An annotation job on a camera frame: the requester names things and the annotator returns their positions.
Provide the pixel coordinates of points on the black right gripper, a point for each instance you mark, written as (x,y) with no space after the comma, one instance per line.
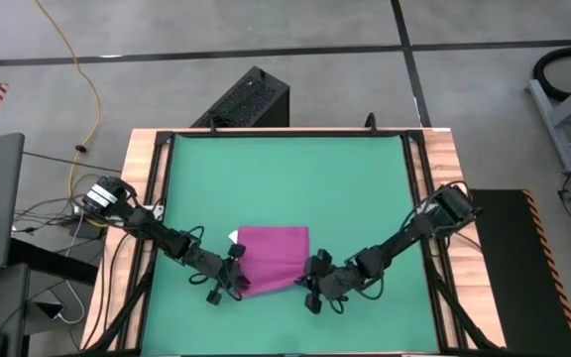
(330,282)

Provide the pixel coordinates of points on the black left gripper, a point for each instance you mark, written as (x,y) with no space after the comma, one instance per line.
(223,275)

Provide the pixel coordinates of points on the pink towel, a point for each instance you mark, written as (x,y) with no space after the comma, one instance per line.
(275,258)

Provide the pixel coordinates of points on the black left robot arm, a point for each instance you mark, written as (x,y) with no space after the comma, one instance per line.
(151,228)

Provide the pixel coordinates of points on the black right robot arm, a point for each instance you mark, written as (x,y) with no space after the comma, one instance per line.
(404,233)

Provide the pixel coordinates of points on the green table mat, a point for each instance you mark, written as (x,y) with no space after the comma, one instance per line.
(315,173)

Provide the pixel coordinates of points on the black table clamp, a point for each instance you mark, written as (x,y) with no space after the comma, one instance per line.
(212,128)
(371,124)

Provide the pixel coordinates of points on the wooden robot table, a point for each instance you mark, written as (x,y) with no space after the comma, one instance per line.
(444,163)

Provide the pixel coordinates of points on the black mesh computer tower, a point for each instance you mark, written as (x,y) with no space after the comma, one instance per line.
(246,99)

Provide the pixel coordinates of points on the black operator desk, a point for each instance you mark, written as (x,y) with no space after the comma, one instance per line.
(52,263)

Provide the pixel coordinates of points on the smartphone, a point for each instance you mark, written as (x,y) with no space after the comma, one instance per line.
(50,311)

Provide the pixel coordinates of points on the large black hazard-striped mat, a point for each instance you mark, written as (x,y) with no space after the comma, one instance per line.
(513,273)

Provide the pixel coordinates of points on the grey metal stand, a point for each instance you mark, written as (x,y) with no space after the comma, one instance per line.
(553,131)

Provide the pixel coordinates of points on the black aluminium table frame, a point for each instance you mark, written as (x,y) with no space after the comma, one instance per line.
(290,133)

